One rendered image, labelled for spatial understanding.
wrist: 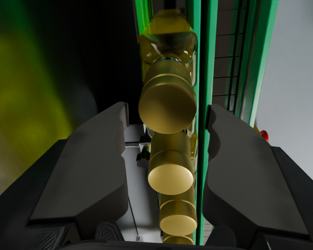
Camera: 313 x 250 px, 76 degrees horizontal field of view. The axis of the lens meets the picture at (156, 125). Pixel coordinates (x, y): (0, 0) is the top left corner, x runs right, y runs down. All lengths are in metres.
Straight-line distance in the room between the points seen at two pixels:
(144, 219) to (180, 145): 0.59
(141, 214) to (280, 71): 0.57
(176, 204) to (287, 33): 0.49
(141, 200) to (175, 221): 0.46
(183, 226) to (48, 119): 0.16
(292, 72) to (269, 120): 0.14
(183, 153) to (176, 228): 0.08
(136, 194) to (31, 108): 0.48
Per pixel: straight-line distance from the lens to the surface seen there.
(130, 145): 0.40
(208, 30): 0.31
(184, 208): 0.19
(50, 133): 0.22
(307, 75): 0.64
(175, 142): 0.16
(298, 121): 0.71
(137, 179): 0.58
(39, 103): 0.21
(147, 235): 0.81
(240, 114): 0.43
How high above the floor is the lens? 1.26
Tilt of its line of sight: 57 degrees down
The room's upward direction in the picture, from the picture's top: 174 degrees counter-clockwise
